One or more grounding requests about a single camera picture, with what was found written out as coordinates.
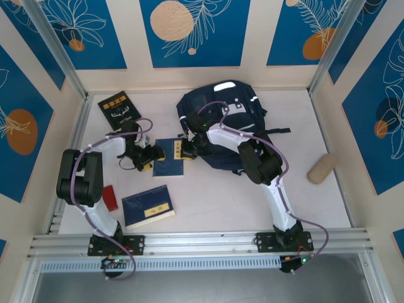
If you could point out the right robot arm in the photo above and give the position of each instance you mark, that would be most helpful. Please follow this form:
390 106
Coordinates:
262 161

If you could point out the blue floral wall panel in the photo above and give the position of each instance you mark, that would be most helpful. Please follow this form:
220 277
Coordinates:
296 31
94 34
378 126
195 34
19 126

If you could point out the aluminium table side rail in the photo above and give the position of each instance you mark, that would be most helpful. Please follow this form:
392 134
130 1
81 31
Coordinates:
334 164
79 135

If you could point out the navy blue backpack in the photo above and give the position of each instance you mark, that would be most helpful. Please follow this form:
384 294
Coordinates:
240 126

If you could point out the tan cork cylinder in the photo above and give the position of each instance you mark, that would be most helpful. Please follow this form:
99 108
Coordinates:
323 168

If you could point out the aluminium corner post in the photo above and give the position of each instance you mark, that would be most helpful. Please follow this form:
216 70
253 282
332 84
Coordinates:
334 44
57 50

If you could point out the thick blue book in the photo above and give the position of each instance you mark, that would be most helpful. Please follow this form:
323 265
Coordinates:
145 208

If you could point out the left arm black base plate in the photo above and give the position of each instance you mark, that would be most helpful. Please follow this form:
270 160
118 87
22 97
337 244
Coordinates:
135 244

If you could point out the grey metal sheet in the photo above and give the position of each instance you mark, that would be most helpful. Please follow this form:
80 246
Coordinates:
202 287

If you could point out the thin blue book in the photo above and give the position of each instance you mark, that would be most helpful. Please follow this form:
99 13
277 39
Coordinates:
167 164

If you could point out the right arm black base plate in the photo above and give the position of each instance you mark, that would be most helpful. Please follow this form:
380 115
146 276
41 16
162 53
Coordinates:
266 241

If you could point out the red wallet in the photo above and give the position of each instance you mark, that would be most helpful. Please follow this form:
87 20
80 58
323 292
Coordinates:
110 197

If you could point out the black book yellow title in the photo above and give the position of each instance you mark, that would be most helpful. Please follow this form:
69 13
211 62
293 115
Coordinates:
118 109

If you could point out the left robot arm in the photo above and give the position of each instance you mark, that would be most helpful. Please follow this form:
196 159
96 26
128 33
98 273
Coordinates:
82 176

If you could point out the aluminium mounting rail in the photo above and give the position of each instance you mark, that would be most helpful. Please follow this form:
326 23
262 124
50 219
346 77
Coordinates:
195 243

